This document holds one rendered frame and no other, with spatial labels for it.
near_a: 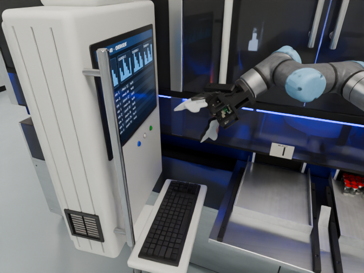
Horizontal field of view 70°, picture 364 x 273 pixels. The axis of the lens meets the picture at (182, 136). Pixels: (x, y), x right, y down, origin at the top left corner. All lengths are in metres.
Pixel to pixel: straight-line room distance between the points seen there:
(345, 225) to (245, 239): 0.36
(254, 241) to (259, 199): 0.20
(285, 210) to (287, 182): 0.17
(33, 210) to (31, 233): 0.25
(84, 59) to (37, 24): 0.10
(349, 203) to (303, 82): 0.66
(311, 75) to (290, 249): 0.54
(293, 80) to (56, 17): 0.52
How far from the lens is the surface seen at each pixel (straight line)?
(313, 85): 0.66
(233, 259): 1.64
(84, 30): 0.62
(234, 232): 0.94
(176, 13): 1.04
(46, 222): 2.37
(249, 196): 1.06
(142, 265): 0.95
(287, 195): 1.12
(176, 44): 1.05
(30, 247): 2.25
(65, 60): 0.60
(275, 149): 1.11
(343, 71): 0.74
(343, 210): 1.14
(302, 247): 0.96
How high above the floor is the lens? 1.59
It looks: 30 degrees down
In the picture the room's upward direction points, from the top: straight up
